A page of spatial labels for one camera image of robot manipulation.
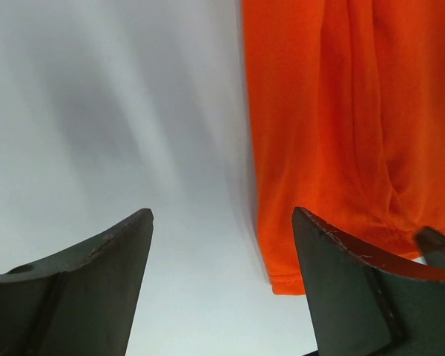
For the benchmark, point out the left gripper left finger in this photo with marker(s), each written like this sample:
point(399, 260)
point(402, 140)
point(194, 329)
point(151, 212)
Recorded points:
point(81, 300)

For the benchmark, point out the orange t shirt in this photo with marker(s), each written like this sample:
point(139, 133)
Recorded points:
point(347, 110)

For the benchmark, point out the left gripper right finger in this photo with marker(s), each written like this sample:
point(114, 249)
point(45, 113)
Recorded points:
point(364, 300)

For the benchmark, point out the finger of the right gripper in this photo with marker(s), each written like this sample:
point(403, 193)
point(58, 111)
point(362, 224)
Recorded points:
point(431, 244)

